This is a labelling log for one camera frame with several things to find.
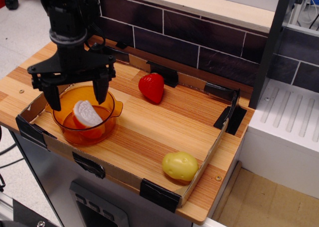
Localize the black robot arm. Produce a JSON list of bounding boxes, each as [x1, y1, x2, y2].
[[27, 0, 116, 111]]

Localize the white toy sink drainboard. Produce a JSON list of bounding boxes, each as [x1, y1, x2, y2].
[[239, 80, 319, 198]]

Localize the yellow toy potato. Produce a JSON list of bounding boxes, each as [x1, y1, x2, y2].
[[161, 152, 199, 182]]

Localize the salmon sushi toy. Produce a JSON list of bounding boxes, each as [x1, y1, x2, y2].
[[72, 100, 105, 139]]

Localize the red toy strawberry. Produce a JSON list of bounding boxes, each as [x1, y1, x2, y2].
[[138, 73, 164, 104]]

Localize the grey oven control panel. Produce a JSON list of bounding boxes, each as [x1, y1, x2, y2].
[[69, 182, 130, 227]]

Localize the cardboard fence with black tape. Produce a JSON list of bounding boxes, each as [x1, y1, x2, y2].
[[17, 55, 254, 221]]

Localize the orange transparent plastic pot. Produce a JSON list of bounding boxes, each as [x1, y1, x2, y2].
[[45, 85, 123, 146]]

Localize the black caster wheel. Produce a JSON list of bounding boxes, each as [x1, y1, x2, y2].
[[4, 0, 19, 10]]

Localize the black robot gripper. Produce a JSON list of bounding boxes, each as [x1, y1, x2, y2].
[[27, 46, 116, 111]]

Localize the dark grey vertical post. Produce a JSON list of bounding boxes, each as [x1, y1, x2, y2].
[[249, 0, 290, 109]]

